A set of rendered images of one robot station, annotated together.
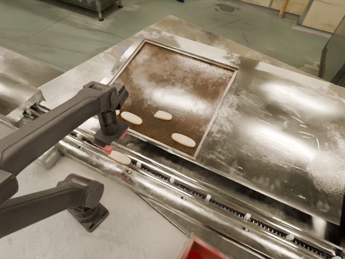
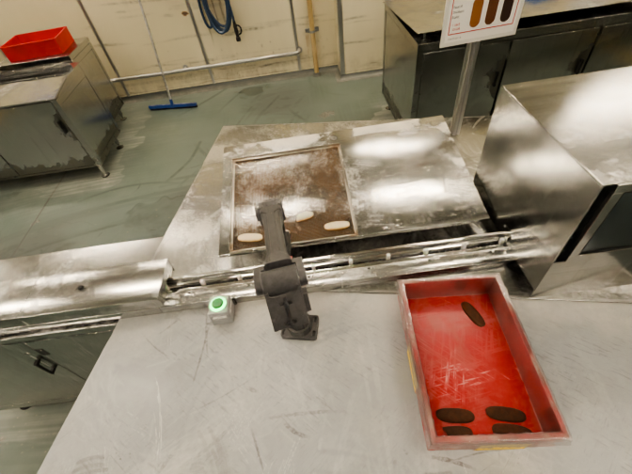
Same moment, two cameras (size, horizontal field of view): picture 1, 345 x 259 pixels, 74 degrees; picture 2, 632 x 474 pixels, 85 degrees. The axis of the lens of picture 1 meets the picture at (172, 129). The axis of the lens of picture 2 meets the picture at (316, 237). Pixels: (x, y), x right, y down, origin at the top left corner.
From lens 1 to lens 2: 55 cm
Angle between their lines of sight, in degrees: 14
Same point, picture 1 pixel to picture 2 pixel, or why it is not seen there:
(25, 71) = (116, 259)
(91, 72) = (192, 221)
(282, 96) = (389, 148)
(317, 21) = (358, 64)
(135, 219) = (343, 308)
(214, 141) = (362, 212)
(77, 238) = (308, 351)
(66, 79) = (171, 241)
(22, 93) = (151, 272)
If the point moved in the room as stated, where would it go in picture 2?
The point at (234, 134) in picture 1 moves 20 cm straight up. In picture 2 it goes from (373, 197) to (374, 157)
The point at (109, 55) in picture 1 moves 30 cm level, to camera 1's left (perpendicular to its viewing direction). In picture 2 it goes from (195, 196) to (134, 220)
